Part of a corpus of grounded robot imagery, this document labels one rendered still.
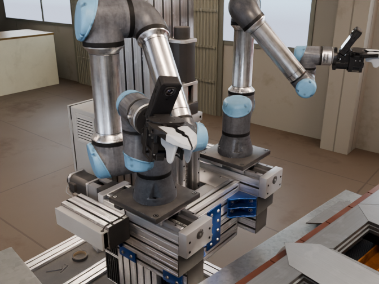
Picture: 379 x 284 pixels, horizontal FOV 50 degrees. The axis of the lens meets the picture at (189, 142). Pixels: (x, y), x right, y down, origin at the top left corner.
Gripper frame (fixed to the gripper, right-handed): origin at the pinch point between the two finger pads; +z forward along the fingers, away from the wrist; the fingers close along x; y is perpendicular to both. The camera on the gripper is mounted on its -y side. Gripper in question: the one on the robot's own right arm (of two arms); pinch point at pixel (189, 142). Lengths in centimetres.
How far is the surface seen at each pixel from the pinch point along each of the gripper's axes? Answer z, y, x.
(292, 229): -61, 66, -90
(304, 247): -30, 52, -66
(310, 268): -20, 52, -60
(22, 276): -29, 45, 26
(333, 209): -62, 59, -112
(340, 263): -18, 51, -71
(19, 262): -35, 45, 26
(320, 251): -26, 51, -69
